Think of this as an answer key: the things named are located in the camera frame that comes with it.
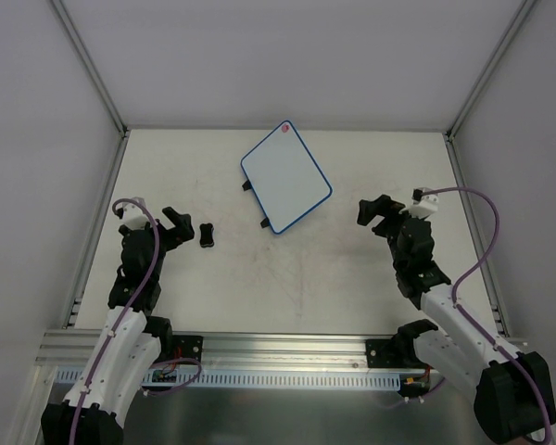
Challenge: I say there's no black whiteboard eraser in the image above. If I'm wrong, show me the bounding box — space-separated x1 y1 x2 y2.
199 222 215 248

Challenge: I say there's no blue framed whiteboard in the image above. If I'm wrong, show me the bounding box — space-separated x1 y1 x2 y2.
240 120 333 235

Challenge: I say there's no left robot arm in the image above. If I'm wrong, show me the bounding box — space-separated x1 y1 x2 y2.
41 198 202 444

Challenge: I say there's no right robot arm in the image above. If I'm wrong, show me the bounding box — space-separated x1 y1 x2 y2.
357 189 556 444

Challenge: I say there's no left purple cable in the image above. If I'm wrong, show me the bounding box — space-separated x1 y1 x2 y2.
69 197 203 445

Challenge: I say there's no purple cable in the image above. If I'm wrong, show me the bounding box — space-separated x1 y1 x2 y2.
69 197 203 445
384 186 555 444

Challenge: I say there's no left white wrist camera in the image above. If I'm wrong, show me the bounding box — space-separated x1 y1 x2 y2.
120 202 149 230

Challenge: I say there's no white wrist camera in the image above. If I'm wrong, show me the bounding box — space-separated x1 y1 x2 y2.
406 187 439 220
120 202 149 230

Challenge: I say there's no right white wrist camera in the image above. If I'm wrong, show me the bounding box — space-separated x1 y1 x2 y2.
406 187 439 220

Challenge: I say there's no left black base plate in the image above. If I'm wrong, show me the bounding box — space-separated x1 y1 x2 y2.
171 335 204 362

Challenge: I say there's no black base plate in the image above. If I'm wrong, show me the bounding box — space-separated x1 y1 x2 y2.
171 335 204 362
365 338 427 369

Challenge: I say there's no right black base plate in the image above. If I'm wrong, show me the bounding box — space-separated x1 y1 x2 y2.
365 338 427 369

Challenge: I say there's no aluminium mounting rail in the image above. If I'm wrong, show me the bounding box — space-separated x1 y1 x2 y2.
35 329 389 372

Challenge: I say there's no white slotted cable duct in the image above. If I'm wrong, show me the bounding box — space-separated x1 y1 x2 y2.
55 366 401 392

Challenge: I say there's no left aluminium frame post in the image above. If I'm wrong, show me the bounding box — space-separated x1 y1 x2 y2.
48 0 128 135

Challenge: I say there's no aluminium frame post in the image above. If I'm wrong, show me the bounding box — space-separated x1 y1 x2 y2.
445 0 538 140
48 0 128 135

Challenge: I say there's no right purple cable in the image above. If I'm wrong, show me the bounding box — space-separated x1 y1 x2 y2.
384 186 555 444

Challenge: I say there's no right aluminium frame post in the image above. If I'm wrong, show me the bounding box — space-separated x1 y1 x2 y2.
445 0 538 140

